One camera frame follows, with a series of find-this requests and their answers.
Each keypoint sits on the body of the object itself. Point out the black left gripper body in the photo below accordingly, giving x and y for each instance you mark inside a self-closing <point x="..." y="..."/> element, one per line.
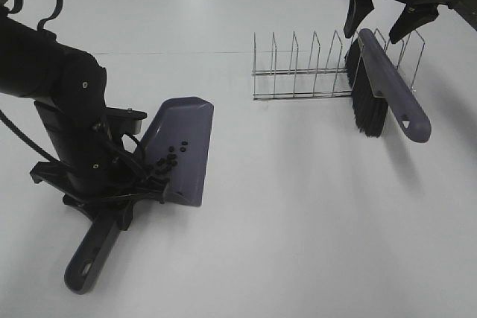
<point x="95" y="172"/>

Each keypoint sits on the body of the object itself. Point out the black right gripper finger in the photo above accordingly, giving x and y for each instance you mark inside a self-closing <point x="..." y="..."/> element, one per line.
<point x="357" y="12"/>
<point x="411" y="19"/>

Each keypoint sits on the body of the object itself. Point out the pile of coffee beans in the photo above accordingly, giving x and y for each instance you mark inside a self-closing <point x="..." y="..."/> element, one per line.
<point x="169" y="161"/>

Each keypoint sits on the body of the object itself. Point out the purple brush black bristles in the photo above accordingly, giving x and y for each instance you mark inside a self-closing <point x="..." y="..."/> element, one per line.
<point x="377" y="87"/>

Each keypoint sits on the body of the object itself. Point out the purple plastic dustpan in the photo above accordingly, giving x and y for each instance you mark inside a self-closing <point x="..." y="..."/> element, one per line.
<point x="178" y="119"/>

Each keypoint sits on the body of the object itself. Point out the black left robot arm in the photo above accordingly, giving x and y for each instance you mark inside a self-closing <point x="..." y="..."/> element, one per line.
<point x="34" y="65"/>

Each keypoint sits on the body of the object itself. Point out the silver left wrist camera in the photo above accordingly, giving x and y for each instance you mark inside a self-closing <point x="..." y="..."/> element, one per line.
<point x="133" y="126"/>

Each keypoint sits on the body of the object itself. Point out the chrome wire dish rack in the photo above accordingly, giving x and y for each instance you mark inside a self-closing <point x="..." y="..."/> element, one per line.
<point x="320" y="70"/>

